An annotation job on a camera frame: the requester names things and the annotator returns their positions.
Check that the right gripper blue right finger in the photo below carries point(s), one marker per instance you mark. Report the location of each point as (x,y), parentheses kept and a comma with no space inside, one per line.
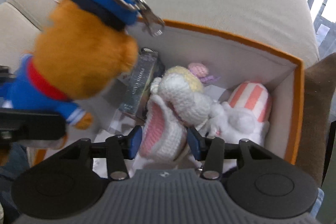
(196,143)

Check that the orange storage box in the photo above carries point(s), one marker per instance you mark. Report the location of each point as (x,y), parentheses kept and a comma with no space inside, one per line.
(237,59)

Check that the dark photo card box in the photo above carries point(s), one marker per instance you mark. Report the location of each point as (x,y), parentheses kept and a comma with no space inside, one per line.
(148,67)

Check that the person's right brown sock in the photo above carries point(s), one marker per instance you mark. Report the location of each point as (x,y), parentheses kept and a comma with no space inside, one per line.
(318,94)

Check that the person's left jeans leg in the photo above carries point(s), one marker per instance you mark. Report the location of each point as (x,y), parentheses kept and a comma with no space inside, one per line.
(17,164)

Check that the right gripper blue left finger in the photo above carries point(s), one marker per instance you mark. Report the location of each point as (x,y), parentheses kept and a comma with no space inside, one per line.
(134,141)

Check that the orange bear plush blue uniform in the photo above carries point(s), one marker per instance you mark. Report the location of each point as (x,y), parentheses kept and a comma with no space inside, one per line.
(83,49)

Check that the white pink crochet bunny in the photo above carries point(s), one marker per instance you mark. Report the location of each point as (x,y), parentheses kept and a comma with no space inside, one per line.
(177,101)

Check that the white plush with striped hat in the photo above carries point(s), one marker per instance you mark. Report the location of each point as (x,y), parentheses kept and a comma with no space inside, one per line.
(245,115)

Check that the silver keyring clasp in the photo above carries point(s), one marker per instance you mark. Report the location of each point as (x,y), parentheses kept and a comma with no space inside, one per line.
(154,25)

